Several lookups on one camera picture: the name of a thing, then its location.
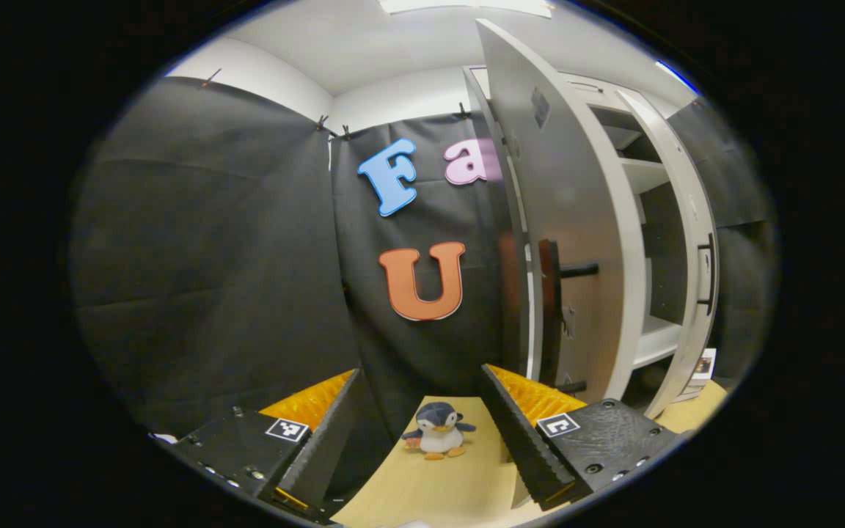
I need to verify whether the white and grey cabinet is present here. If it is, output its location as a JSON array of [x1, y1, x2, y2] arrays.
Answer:
[[463, 65, 687, 411]]

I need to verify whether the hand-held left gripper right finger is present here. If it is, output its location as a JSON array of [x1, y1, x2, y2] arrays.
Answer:
[[480, 364, 691, 512]]

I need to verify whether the black backdrop cloth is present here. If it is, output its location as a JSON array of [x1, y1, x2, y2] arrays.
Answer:
[[668, 98, 781, 382], [69, 76, 519, 507]]

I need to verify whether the printed paper booklet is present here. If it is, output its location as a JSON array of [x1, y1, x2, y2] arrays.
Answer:
[[676, 348, 718, 403]]

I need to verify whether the ceiling light panel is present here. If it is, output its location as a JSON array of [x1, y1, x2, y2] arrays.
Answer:
[[378, 0, 554, 18]]

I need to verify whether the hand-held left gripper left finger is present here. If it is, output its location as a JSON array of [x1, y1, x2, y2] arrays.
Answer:
[[150, 368, 368, 523]]

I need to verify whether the white cabinet door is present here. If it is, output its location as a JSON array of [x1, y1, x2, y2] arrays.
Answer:
[[615, 88, 721, 420], [475, 18, 648, 406]]

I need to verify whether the penguin plush toy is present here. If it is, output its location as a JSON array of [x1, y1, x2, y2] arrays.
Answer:
[[402, 401, 478, 461]]

